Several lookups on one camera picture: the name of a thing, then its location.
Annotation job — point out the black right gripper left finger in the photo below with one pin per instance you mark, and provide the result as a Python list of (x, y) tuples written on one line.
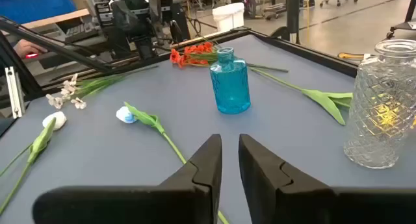
[(182, 198)]

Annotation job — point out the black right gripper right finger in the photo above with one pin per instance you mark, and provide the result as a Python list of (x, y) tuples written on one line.
[(292, 201)]

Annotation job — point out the yellow artificial tulip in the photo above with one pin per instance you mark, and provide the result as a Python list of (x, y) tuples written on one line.
[(325, 100)]

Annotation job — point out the orange artificial flower bunch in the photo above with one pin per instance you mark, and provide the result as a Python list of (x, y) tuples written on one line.
[(175, 56), (198, 48)]

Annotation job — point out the white blossom spray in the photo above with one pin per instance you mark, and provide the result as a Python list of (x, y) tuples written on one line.
[(70, 87)]

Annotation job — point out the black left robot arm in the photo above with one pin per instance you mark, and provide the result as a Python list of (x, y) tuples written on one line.
[(130, 19)]

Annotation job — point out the clear textured glass vase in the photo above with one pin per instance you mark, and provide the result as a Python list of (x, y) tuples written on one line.
[(380, 120)]

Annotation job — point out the blue cup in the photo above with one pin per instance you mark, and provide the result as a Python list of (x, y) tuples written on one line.
[(230, 87)]

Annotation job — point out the black floor stand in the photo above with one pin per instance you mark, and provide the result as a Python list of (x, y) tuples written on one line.
[(292, 16)]

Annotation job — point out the white plastic bin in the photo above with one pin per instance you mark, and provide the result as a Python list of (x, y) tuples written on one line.
[(229, 16)]

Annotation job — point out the black keyboard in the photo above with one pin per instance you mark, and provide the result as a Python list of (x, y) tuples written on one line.
[(81, 32)]

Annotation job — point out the person's hand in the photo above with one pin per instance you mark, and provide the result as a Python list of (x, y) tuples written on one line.
[(26, 48)]

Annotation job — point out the wooden shelf board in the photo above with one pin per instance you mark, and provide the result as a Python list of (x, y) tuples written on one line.
[(58, 19)]

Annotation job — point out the blue storage bin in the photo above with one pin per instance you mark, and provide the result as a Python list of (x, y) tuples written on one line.
[(35, 4)]

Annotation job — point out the black aluminium table frame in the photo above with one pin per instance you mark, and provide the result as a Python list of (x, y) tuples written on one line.
[(65, 51)]

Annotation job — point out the silver angle bracket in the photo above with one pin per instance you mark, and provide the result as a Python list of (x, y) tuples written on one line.
[(14, 91)]

